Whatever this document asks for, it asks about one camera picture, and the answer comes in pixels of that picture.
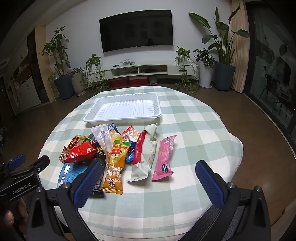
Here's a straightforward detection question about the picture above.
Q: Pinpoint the person's left hand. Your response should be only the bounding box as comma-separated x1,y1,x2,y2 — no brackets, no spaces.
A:
0,199,29,239

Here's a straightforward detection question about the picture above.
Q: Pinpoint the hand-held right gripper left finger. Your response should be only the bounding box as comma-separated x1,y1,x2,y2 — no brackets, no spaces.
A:
25,159,104,241

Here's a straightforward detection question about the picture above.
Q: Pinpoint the cream white snack packet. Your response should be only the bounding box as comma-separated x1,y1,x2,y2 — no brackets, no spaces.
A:
127,123,159,182

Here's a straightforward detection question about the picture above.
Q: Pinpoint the light blue snack packet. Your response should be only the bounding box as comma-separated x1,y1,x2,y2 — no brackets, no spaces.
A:
56,162,89,189

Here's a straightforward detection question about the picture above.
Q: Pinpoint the red chip bag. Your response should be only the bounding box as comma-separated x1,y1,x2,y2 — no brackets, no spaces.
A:
63,141,97,164

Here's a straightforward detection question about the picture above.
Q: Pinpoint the black snack packet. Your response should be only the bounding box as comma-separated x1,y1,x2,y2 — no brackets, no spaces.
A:
89,142,108,199

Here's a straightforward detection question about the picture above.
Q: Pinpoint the large-leaf plant in blue pot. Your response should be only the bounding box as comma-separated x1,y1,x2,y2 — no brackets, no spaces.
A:
188,6,250,91

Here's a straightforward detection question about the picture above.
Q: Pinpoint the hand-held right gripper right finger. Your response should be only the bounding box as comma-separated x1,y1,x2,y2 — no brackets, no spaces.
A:
185,159,271,241

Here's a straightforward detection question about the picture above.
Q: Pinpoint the pink snack packet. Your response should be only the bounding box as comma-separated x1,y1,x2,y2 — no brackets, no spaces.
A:
151,135,177,181

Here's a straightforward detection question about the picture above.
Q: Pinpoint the slim red snack packet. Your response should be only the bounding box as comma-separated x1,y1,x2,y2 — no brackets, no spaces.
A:
132,130,148,165

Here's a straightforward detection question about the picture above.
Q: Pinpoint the orange yellow snack packet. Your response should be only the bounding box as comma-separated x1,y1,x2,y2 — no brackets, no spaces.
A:
102,129,132,194

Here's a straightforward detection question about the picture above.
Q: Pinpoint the white television console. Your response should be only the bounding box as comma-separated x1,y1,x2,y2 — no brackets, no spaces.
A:
89,61,199,80

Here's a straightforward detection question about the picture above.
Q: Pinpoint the white foam tray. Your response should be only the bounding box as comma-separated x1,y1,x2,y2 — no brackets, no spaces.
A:
83,92,162,123

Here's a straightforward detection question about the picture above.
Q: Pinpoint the bushy plant in white pot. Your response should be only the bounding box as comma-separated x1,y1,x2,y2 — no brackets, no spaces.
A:
193,48,215,89

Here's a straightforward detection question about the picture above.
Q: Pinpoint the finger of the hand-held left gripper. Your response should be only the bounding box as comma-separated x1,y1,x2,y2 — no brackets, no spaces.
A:
0,155,26,173
9,155,50,180

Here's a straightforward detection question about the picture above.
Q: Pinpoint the trailing pothos plant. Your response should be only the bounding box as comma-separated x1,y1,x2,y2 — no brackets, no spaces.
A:
84,54,111,96
174,46,200,93

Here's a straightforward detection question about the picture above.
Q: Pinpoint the red white snack packet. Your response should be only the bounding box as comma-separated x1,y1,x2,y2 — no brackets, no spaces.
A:
120,126,140,143

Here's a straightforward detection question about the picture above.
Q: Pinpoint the clear white snack packet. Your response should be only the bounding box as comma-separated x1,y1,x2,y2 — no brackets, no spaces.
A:
91,124,114,163

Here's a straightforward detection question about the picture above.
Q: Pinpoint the wall-mounted black television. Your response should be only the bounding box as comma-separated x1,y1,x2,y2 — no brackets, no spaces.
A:
99,10,174,53

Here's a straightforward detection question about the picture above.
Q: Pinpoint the gold brown label packet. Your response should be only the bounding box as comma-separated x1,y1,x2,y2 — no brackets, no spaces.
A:
60,135,87,161

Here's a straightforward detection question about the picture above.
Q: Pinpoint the small plant in ribbed pot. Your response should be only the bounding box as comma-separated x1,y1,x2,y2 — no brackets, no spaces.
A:
70,67,88,96

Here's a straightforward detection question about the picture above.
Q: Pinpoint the leafy tree in blue pot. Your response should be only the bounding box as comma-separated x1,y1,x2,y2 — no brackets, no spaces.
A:
39,27,75,100

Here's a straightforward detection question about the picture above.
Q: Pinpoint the white built-in cabinet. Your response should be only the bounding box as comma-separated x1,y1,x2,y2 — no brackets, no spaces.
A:
5,25,50,116

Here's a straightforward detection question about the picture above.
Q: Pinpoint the green white checkered tablecloth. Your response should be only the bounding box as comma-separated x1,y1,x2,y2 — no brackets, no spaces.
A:
38,86,243,241

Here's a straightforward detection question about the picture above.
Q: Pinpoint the dark chair behind glass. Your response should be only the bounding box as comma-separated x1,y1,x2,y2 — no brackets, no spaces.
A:
259,74,292,117

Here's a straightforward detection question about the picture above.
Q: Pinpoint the red storage box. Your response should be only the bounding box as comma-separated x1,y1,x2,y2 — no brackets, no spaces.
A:
110,78,129,88
129,77,148,86

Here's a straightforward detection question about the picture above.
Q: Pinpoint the glass sliding door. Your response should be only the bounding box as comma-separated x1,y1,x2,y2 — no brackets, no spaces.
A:
245,5,296,160

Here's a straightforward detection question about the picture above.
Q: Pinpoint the beige curtain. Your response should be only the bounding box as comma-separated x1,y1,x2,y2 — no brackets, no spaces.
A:
230,0,250,94

